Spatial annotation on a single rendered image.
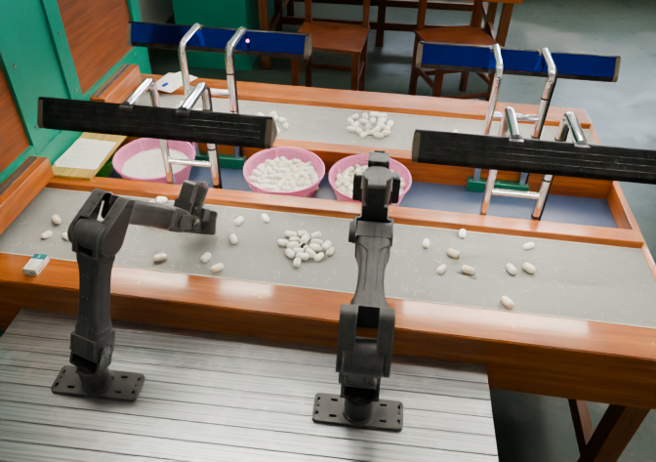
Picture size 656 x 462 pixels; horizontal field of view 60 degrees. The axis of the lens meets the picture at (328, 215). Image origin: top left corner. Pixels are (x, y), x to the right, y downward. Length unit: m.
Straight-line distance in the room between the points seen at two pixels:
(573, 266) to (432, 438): 0.65
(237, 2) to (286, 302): 3.07
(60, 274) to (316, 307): 0.67
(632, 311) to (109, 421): 1.27
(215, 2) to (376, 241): 3.36
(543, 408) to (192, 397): 1.35
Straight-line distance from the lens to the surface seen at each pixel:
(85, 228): 1.24
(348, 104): 2.26
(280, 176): 1.87
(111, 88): 2.26
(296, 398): 1.36
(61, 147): 2.08
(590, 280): 1.67
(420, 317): 1.40
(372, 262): 1.02
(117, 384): 1.44
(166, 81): 2.48
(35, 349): 1.59
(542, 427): 2.25
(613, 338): 1.51
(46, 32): 2.03
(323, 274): 1.51
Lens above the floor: 1.80
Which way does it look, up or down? 39 degrees down
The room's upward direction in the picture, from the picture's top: 1 degrees clockwise
